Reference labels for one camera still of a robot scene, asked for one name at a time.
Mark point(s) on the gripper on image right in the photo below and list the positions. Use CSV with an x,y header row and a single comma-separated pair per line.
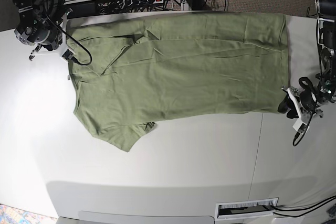
x,y
287,106

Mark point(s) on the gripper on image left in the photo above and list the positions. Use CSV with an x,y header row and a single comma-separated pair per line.
x,y
54,41

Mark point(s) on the green T-shirt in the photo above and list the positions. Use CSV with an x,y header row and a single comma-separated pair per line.
x,y
141,71

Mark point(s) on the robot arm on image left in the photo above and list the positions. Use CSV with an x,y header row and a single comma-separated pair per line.
x,y
43,25

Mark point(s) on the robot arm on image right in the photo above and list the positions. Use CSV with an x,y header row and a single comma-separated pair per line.
x,y
325,36

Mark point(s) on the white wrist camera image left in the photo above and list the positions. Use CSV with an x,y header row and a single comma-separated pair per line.
x,y
69,56

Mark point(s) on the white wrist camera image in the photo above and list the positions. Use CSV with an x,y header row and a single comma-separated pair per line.
x,y
299,125
69,56

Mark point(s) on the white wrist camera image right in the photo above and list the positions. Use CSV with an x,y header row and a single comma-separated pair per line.
x,y
299,125

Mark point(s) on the black camera cable image right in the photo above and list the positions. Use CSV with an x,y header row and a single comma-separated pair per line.
x,y
306,107

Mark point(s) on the white cable grommet tray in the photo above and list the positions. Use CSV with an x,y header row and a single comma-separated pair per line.
x,y
245,209

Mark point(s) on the black power strip red switch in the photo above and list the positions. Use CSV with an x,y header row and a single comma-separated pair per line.
x,y
143,2

